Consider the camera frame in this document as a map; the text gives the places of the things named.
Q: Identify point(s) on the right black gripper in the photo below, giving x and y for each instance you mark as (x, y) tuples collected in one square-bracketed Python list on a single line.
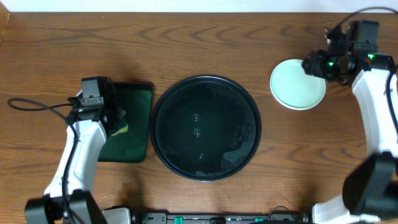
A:
[(313, 66)]

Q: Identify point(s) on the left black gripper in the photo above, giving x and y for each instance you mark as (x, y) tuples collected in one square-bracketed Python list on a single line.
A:
[(116, 115)]

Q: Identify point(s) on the green sponge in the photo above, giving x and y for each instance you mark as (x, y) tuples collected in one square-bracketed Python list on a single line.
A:
[(121, 127)]

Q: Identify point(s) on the mint green plate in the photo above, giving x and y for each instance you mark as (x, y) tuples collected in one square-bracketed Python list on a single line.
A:
[(295, 90)]

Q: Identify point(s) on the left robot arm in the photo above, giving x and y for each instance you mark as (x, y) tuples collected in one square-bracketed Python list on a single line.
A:
[(68, 197)]

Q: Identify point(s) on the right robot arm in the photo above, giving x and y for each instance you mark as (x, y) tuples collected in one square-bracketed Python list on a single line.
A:
[(369, 193)]

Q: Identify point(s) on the rectangular black tray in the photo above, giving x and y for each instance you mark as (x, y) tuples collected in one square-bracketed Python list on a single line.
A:
[(130, 147)]

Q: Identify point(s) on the round black tray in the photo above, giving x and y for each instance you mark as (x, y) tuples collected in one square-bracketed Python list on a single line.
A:
[(205, 128)]

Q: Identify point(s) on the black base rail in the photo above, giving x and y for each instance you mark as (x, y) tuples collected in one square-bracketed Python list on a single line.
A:
[(222, 218)]

